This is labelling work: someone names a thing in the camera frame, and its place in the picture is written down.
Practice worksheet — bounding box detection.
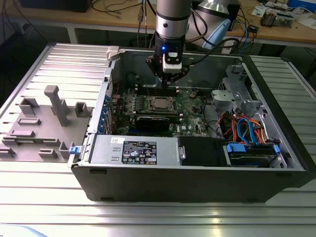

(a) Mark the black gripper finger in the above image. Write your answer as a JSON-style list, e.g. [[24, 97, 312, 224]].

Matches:
[[166, 66, 190, 89], [145, 56, 166, 89]]

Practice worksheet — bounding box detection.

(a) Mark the silver CPU plate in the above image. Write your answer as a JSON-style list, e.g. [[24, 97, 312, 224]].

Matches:
[[155, 97, 171, 107]]

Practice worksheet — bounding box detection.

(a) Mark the metal socket cover frame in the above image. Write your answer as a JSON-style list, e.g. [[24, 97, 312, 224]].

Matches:
[[149, 95, 176, 109]]

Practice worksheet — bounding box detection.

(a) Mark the black RAM slot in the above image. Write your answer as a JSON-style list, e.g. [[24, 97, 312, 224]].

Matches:
[[136, 83, 179, 88], [136, 89, 179, 94], [136, 87, 179, 91], [136, 92, 179, 96]]

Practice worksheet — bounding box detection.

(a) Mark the CPU socket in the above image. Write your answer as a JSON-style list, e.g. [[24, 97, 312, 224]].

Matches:
[[147, 94, 179, 111]]

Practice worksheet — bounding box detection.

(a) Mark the black plastic bay cover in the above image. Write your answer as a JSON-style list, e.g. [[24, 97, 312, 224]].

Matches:
[[177, 136, 232, 167]]

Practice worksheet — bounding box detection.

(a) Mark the green motherboard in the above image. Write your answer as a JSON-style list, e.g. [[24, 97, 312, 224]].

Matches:
[[108, 83, 224, 139]]

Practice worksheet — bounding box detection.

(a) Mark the silver metal drive cage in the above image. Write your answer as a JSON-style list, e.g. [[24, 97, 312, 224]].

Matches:
[[211, 63, 271, 124]]

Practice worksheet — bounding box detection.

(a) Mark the black graphics card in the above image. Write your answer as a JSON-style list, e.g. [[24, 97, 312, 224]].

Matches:
[[135, 114, 171, 132]]

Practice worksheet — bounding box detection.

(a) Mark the wooden desk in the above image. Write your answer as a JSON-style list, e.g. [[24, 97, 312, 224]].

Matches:
[[0, 0, 316, 47]]

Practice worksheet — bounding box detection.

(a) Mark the black power supply label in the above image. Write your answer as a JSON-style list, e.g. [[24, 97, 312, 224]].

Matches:
[[122, 141, 158, 164]]

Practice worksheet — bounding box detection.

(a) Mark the hard disk in blue carrier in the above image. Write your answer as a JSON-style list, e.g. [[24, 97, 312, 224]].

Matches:
[[223, 141, 281, 169]]

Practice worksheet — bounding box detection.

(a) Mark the finned heatsink on desk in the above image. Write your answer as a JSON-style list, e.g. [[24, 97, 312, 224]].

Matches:
[[260, 11, 277, 28]]

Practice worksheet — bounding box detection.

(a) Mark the grey power supply unit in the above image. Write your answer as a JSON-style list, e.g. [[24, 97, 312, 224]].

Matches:
[[89, 134, 179, 165]]

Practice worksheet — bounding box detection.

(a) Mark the black PC case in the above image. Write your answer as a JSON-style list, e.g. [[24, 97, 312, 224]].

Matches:
[[67, 46, 311, 203]]

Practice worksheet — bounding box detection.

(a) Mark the grey electronic device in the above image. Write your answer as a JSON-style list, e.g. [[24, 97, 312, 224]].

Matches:
[[275, 11, 296, 28]]

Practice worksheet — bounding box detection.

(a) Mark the black box on desk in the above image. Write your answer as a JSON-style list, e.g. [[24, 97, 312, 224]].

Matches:
[[18, 0, 89, 13]]

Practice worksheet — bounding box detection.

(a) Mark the grey parts rack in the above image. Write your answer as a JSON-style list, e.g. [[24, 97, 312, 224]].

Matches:
[[0, 85, 96, 163]]

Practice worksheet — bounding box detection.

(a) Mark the blue cardboard box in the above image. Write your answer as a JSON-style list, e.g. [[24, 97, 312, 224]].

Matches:
[[288, 0, 316, 8]]

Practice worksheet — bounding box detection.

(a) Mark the green RAM stick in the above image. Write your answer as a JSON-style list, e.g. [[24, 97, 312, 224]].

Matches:
[[14, 138, 59, 144]]

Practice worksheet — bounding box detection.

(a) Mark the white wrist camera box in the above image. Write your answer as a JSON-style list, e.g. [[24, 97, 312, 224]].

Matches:
[[162, 51, 183, 74]]

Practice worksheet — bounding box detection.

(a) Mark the red data wire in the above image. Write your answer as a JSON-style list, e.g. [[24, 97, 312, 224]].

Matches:
[[218, 112, 234, 135]]

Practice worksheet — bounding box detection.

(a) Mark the blue data wire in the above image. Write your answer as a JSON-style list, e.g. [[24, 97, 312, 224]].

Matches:
[[236, 118, 255, 147]]

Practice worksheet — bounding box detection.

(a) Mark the orange power wire bundle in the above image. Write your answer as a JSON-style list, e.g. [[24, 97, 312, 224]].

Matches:
[[248, 119, 269, 145]]

